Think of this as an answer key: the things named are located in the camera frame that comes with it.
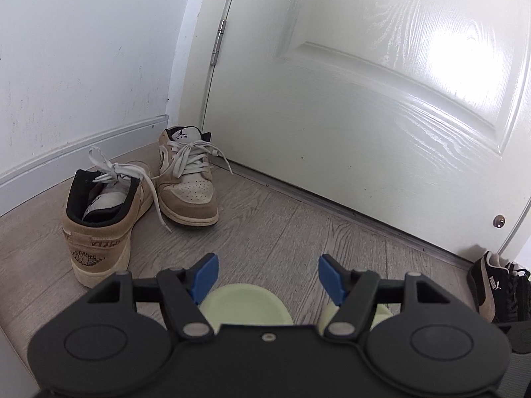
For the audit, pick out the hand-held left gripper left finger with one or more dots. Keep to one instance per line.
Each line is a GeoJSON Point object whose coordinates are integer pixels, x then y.
{"type": "Point", "coordinates": [205, 277]}

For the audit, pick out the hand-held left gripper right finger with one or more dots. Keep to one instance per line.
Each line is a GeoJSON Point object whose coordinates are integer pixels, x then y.
{"type": "Point", "coordinates": [332, 277]}

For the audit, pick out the pale green slide sandal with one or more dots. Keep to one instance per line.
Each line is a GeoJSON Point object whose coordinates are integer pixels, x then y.
{"type": "Point", "coordinates": [327, 317]}
{"type": "Point", "coordinates": [244, 306]}

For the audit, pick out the tan suede sneaker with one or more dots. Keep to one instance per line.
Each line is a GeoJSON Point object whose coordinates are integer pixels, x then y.
{"type": "Point", "coordinates": [191, 190]}
{"type": "Point", "coordinates": [103, 232]}

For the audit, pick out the black suede sneaker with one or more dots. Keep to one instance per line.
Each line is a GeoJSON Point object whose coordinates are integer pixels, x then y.
{"type": "Point", "coordinates": [520, 294]}
{"type": "Point", "coordinates": [483, 286]}

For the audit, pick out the grey slide sandal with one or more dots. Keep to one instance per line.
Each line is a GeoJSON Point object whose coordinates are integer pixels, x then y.
{"type": "Point", "coordinates": [520, 338]}

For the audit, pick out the white door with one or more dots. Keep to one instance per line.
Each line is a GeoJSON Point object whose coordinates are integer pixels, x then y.
{"type": "Point", "coordinates": [352, 112]}

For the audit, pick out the round metal door stopper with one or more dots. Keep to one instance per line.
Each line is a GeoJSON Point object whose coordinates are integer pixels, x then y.
{"type": "Point", "coordinates": [499, 221]}

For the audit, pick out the white baseboard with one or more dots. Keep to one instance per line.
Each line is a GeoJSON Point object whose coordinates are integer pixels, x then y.
{"type": "Point", "coordinates": [62, 157]}

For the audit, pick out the metal door hinge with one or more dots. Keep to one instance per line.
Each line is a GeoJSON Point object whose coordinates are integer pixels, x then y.
{"type": "Point", "coordinates": [218, 41]}

